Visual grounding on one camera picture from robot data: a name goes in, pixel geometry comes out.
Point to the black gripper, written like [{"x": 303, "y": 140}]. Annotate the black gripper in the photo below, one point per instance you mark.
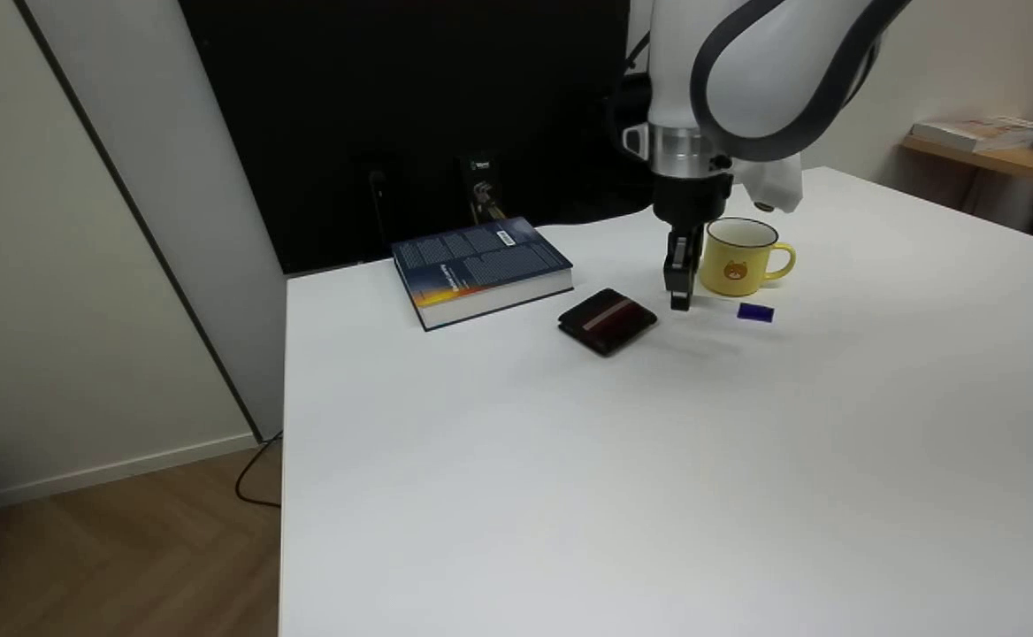
[{"x": 691, "y": 201}]

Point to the white marker with blue cap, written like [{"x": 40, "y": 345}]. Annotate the white marker with blue cap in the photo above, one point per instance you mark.
[{"x": 755, "y": 311}]

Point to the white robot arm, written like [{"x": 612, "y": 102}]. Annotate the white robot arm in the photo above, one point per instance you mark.
[{"x": 767, "y": 72}]

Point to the yellow enamel mug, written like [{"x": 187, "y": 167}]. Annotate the yellow enamel mug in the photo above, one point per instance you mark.
[{"x": 733, "y": 266}]

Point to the small black case red stripe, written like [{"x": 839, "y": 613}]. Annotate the small black case red stripe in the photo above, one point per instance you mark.
[{"x": 605, "y": 320}]

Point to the black office chair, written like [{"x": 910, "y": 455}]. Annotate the black office chair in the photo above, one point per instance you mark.
[{"x": 598, "y": 153}]

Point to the blue hardcover book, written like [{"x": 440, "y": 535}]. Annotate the blue hardcover book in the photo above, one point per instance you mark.
[{"x": 484, "y": 259}]

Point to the stack of books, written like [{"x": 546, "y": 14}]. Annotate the stack of books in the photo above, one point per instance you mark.
[{"x": 978, "y": 131}]

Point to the wooden shelf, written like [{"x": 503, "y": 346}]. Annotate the wooden shelf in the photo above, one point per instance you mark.
[{"x": 987, "y": 159}]

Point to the black partition panel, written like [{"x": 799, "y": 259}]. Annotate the black partition panel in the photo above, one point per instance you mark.
[{"x": 326, "y": 119}]

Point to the white leaning board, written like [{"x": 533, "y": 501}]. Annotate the white leaning board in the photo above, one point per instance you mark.
[{"x": 163, "y": 177}]

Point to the small camera on tripod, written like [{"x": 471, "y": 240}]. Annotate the small camera on tripod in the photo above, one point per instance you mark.
[{"x": 484, "y": 194}]

